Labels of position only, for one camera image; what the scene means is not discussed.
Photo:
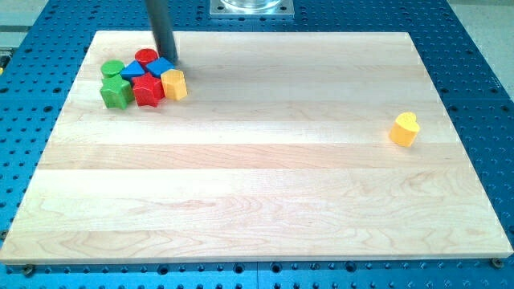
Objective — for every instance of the yellow heart block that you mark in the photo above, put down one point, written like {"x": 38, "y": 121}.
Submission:
{"x": 405, "y": 129}

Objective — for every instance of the light wooden board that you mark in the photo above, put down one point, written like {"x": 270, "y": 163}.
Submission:
{"x": 279, "y": 152}

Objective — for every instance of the yellow hexagon block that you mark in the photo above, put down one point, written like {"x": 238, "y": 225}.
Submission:
{"x": 174, "y": 84}

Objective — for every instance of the red star block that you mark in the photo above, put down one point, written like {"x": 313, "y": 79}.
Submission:
{"x": 148, "y": 90}

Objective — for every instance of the blue cube block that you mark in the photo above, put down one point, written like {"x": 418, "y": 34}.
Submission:
{"x": 159, "y": 66}

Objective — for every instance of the red cylinder block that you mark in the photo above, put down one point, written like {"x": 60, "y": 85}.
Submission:
{"x": 145, "y": 56}

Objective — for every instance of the blue triangle block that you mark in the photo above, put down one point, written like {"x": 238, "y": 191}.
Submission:
{"x": 134, "y": 69}

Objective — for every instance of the green star block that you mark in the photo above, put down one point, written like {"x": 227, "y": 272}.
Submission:
{"x": 116, "y": 92}

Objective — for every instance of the green cylinder block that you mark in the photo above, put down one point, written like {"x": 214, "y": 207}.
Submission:
{"x": 111, "y": 68}

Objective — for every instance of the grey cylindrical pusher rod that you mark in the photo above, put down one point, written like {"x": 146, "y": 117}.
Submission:
{"x": 162, "y": 28}

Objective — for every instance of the left front board bolt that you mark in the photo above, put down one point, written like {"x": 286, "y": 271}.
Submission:
{"x": 28, "y": 270}

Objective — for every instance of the board bolt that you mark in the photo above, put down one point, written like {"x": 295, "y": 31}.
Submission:
{"x": 28, "y": 270}
{"x": 497, "y": 263}

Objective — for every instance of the right front board bolt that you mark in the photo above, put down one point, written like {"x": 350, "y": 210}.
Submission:
{"x": 497, "y": 263}

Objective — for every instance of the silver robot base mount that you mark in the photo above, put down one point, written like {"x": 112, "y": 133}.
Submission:
{"x": 251, "y": 8}

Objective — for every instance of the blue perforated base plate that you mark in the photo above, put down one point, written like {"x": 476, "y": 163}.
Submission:
{"x": 41, "y": 71}

